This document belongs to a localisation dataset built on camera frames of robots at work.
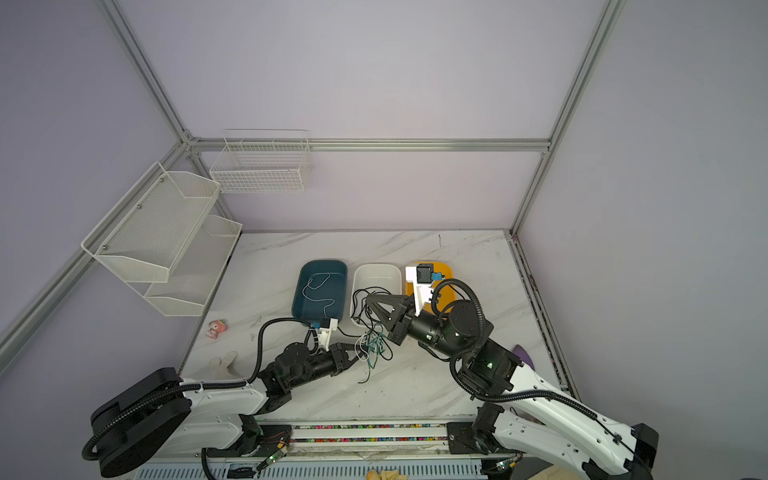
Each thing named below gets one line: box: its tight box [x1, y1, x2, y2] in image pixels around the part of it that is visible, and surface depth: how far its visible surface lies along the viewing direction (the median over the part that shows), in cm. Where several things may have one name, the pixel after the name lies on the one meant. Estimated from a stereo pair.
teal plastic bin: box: [292, 259, 348, 325], surface depth 101 cm
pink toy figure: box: [205, 319, 227, 339], surface depth 92 cm
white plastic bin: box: [350, 263, 404, 329], surface depth 103 cm
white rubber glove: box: [208, 351, 242, 379], surface depth 87 cm
